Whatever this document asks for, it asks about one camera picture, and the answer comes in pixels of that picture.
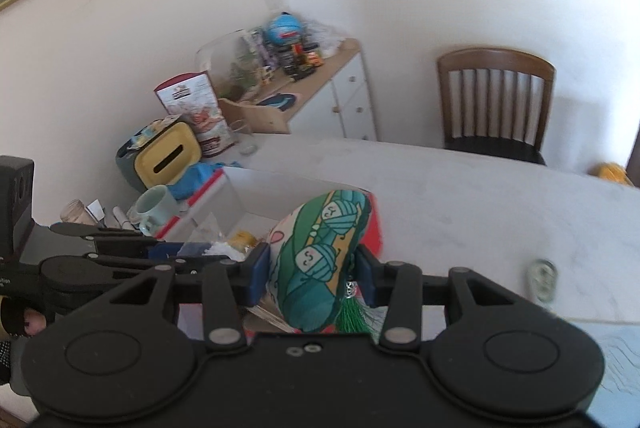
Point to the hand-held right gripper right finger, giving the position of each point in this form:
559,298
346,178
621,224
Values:
365,275

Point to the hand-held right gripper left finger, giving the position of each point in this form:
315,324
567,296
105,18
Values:
260,275

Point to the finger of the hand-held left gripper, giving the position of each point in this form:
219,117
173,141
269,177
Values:
100,231
100,273

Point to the green yarn print pillow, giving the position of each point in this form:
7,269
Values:
315,258

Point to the white cardboard box red edges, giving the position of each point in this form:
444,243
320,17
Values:
280,193

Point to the person's left hand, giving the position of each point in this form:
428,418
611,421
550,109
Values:
27,320

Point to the white paper roll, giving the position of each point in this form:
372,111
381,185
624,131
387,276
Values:
122,219

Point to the yellow small item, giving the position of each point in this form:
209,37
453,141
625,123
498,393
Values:
245,242

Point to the pale green mug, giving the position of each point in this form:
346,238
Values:
157,208

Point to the clear plastic bag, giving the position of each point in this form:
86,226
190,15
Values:
212,233

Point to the yellow tissue box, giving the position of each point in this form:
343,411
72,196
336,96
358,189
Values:
160,155

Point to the blue cloth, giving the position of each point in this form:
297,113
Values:
197,180

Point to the clear drinking glass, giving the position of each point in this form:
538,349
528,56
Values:
243,137

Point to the red white snack bag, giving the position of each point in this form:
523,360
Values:
197,112

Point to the wooden tray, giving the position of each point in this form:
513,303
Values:
260,117

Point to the white wooden sideboard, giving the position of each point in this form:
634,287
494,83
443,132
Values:
345,102

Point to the blue dish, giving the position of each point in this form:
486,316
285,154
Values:
277,101

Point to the clear plastic container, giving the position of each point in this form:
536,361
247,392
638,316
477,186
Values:
227,62

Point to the brown wooden chair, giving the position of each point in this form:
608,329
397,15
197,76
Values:
495,107

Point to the dark jars and toy cars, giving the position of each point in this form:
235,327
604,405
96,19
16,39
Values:
300,57

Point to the blue globe ball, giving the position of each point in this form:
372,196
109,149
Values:
285,28

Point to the blue printed table mat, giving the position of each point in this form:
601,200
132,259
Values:
617,358

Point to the yellow fuzzy object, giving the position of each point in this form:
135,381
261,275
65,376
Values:
614,173

